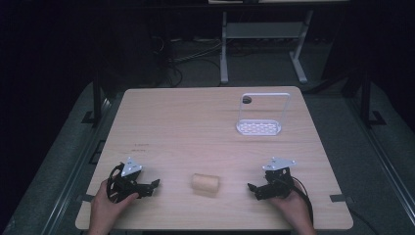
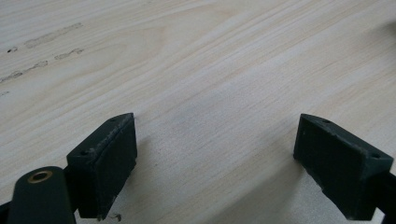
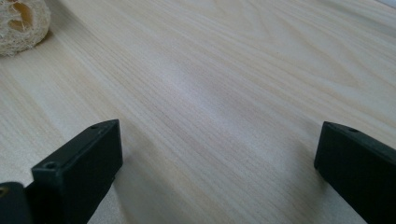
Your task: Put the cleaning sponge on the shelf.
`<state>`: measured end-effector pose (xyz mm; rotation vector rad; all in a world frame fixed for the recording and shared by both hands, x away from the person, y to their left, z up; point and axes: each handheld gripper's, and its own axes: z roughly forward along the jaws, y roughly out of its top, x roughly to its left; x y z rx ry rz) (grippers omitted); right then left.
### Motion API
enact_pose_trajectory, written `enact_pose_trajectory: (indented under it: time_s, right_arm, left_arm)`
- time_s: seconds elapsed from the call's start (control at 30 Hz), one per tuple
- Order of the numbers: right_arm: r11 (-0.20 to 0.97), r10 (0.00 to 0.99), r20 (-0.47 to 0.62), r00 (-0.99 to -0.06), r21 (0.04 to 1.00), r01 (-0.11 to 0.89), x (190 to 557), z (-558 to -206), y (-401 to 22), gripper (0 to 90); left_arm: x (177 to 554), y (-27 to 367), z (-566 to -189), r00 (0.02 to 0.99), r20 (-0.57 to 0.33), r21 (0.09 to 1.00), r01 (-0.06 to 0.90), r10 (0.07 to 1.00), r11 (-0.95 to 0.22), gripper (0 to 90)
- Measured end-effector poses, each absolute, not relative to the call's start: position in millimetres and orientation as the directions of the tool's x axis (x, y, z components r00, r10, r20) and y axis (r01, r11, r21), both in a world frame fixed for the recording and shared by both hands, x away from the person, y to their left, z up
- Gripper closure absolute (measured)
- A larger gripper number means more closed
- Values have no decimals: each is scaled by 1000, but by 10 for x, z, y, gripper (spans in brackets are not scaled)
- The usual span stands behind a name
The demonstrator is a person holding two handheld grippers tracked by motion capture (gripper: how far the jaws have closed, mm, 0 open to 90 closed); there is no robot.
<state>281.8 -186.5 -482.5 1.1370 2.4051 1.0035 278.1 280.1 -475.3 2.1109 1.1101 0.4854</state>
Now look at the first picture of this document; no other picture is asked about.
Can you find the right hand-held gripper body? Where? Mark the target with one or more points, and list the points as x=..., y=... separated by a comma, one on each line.
x=278, y=178

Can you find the white metal desk frame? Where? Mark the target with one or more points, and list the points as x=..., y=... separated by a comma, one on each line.
x=263, y=30

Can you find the person's left hand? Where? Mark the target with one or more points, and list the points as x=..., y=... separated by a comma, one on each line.
x=107, y=204

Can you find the grey table edge bracket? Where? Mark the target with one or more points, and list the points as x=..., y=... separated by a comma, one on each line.
x=341, y=197
x=85, y=197

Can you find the person's right hand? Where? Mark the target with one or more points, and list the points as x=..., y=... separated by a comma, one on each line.
x=292, y=207

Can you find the white metal rack stand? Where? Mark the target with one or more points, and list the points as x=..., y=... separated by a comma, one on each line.
x=258, y=126

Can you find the beige cylindrical roll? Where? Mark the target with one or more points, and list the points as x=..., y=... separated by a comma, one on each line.
x=205, y=184

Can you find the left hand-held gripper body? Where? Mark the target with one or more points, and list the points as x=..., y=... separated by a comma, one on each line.
x=129, y=176

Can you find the black metal stand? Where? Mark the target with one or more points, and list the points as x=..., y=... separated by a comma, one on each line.
x=96, y=98
x=367, y=98

